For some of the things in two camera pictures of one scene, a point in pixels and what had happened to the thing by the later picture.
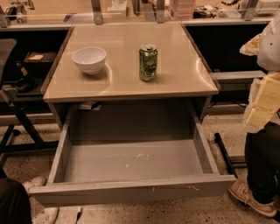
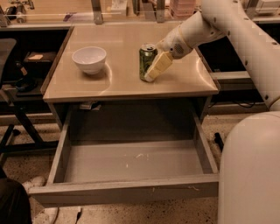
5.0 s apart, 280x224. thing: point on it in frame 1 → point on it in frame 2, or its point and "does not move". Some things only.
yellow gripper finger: x=267 y=102 → x=172 y=46
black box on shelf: x=38 y=64 does not move
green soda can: x=148 y=63 does not move
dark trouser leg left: x=15 y=202 does not move
